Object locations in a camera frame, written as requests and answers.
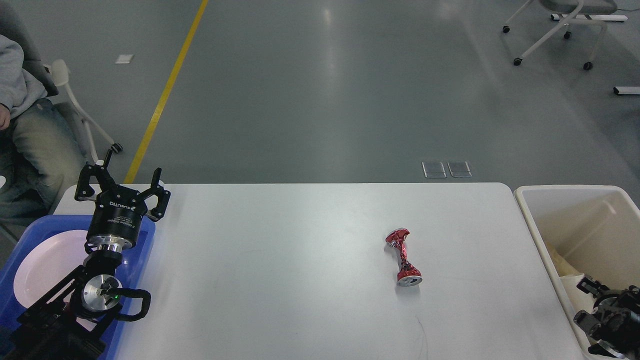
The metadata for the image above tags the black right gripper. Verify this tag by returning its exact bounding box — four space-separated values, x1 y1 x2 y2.
576 277 624 313

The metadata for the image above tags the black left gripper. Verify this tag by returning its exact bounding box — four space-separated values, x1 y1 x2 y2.
74 149 171 253

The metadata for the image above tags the large brown paper bag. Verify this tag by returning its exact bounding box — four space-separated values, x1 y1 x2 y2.
544 242 584 277

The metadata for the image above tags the pink plate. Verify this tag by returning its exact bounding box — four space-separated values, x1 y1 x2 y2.
13 229 88 308

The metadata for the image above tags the crushed red can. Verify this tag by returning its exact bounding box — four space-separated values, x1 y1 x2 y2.
385 228 423 287

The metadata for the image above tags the white paper cup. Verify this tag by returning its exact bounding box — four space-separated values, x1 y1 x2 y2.
559 273 595 321

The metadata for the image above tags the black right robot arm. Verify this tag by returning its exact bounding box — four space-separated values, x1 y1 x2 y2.
573 275 640 360

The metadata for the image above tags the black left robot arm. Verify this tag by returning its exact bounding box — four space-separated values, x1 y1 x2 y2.
4 150 171 360

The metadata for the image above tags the white plastic bin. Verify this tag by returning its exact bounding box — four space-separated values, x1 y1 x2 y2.
514 184 640 360

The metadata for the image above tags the seated person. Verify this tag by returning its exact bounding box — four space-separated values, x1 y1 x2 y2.
0 36 86 226

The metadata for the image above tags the blue plastic tray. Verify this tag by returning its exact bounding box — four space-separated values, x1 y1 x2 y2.
0 215 155 360

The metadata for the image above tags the white floor tag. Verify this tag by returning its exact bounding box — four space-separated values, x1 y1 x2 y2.
114 54 134 65

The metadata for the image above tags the grey office chair left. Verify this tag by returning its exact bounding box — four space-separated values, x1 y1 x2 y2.
0 0 123 166

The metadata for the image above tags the right floor plate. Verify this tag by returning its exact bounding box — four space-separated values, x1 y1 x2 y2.
446 161 473 178

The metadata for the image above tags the floor plate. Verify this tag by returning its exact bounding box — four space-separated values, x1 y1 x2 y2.
422 161 448 179
446 161 473 178

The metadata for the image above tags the left floor plate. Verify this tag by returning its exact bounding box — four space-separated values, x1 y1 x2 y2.
422 161 448 179

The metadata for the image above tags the white bar on floor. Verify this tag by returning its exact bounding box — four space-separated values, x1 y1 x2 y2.
613 86 640 96

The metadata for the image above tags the white bar far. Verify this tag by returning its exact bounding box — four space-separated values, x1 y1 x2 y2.
550 13 629 23

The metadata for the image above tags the white rolling chair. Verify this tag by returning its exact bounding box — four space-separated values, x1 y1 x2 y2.
512 0 618 71

